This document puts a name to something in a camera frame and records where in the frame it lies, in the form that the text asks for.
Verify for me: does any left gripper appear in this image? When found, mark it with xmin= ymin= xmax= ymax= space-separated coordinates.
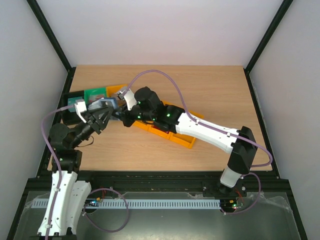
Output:
xmin=70 ymin=105 xmax=114 ymax=149

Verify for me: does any blue leather card holder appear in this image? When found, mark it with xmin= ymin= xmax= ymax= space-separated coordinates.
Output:
xmin=87 ymin=97 xmax=118 ymax=110

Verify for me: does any yellow triple storage bin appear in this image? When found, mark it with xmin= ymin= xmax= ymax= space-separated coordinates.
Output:
xmin=133 ymin=100 xmax=196 ymax=149

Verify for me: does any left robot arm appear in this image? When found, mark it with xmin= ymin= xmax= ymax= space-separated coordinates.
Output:
xmin=31 ymin=106 xmax=114 ymax=240

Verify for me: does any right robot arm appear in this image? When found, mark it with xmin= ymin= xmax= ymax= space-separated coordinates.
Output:
xmin=117 ymin=86 xmax=257 ymax=196

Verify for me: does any white red-dot card stack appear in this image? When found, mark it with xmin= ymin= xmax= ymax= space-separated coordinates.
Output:
xmin=88 ymin=94 xmax=105 ymax=103

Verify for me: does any red card stack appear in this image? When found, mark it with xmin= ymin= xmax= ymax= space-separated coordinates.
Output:
xmin=153 ymin=126 xmax=170 ymax=134

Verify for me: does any teal card stack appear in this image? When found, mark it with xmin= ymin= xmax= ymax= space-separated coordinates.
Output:
xmin=67 ymin=96 xmax=83 ymax=106

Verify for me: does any green storage bin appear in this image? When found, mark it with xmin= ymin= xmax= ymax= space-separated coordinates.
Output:
xmin=84 ymin=87 xmax=107 ymax=105

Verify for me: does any yellow single storage bin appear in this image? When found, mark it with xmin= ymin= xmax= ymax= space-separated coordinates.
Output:
xmin=105 ymin=84 xmax=128 ymax=100

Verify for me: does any black storage bin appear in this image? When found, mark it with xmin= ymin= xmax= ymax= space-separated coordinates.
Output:
xmin=61 ymin=90 xmax=84 ymax=126

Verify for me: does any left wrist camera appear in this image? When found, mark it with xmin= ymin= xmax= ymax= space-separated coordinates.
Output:
xmin=74 ymin=99 xmax=87 ymax=123

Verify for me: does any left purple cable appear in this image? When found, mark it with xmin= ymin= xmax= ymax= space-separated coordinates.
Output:
xmin=40 ymin=104 xmax=130 ymax=240

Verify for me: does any purple cable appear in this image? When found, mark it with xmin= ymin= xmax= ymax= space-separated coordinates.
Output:
xmin=40 ymin=104 xmax=130 ymax=240
xmin=122 ymin=69 xmax=274 ymax=217

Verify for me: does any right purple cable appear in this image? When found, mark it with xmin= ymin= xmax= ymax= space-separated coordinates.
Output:
xmin=122 ymin=69 xmax=274 ymax=217

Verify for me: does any light blue cable duct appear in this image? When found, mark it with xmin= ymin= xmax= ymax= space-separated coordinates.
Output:
xmin=32 ymin=197 xmax=222 ymax=210

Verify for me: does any black aluminium frame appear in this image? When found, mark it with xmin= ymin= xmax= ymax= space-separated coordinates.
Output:
xmin=7 ymin=0 xmax=308 ymax=240

